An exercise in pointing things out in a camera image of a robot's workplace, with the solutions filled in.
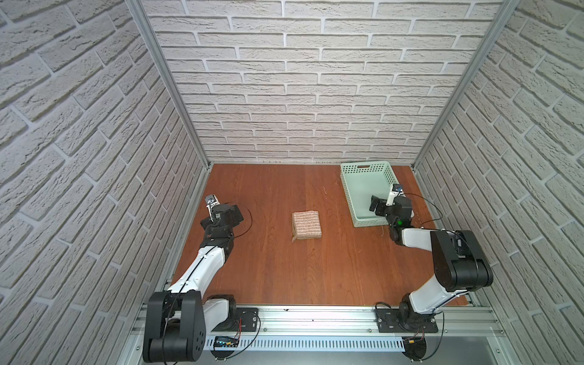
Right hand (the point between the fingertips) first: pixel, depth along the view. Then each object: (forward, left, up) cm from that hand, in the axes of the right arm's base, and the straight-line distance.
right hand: (377, 195), depth 95 cm
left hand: (-5, +65, +6) cm, 66 cm away
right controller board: (-53, +1, -9) cm, 53 cm away
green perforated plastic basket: (+15, +2, -8) cm, 17 cm away
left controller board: (-47, +61, -11) cm, 78 cm away
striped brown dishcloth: (-8, +31, -7) cm, 33 cm away
